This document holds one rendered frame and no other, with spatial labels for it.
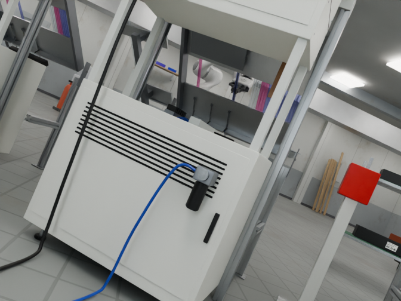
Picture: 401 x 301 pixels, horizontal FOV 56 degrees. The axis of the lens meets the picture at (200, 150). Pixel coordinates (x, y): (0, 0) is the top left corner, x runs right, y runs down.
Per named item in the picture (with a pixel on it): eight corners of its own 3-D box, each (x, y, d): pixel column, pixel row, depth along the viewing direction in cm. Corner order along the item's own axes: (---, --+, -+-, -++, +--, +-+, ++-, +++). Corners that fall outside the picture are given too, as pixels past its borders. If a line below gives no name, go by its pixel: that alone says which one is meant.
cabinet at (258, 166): (107, 220, 200) (153, 113, 199) (224, 285, 180) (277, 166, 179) (16, 232, 138) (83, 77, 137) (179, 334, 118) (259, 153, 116)
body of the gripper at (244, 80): (239, 71, 214) (231, 77, 205) (256, 77, 211) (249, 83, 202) (236, 84, 218) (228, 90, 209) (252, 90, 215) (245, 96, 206)
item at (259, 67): (182, 56, 199) (187, 52, 202) (302, 100, 179) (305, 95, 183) (188, -7, 177) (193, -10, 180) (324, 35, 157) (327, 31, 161)
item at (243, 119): (181, 110, 225) (183, 108, 228) (284, 153, 206) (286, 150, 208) (182, 83, 213) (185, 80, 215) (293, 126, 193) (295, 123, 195)
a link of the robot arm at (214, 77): (187, 90, 276) (200, 60, 275) (207, 100, 285) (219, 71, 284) (193, 91, 265) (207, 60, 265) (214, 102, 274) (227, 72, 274)
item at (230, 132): (178, 114, 224) (184, 108, 229) (281, 158, 205) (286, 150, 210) (178, 112, 224) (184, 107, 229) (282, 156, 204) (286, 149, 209)
